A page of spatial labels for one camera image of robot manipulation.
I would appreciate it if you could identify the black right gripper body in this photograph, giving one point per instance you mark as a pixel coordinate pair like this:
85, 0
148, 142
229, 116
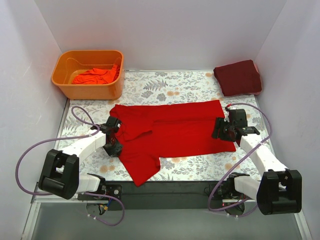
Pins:
219, 129

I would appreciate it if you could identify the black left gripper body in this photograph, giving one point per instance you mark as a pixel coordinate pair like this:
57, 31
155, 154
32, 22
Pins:
114, 136

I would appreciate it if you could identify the red t shirt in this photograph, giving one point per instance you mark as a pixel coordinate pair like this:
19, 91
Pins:
151, 132

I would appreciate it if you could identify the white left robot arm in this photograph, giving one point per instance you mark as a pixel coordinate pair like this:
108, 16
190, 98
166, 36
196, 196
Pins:
61, 175

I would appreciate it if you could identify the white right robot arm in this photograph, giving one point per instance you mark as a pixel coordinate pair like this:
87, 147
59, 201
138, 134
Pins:
279, 191

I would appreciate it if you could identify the floral patterned table mat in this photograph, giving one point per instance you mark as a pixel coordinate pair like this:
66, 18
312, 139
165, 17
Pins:
165, 88

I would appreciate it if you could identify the folded dark maroon t shirt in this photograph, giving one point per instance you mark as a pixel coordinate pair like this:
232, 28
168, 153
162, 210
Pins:
238, 78

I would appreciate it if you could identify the folded pink t shirt underneath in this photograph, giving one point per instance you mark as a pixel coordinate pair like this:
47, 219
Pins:
256, 67

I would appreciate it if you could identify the orange t shirt in basin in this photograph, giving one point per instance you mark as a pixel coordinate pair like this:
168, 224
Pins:
97, 76

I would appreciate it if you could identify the orange plastic basin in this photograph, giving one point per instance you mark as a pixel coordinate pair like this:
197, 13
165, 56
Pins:
75, 62

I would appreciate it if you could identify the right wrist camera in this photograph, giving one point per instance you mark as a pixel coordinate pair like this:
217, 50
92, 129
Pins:
237, 117

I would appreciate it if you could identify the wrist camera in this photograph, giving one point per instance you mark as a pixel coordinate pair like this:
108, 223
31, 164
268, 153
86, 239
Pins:
237, 117
113, 122

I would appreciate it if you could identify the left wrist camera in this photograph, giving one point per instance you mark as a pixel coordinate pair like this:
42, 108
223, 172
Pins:
113, 122

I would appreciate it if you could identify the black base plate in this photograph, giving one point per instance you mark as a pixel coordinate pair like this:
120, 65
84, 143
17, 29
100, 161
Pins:
168, 195

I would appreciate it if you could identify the aluminium frame rail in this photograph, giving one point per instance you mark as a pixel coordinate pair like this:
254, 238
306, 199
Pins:
55, 218

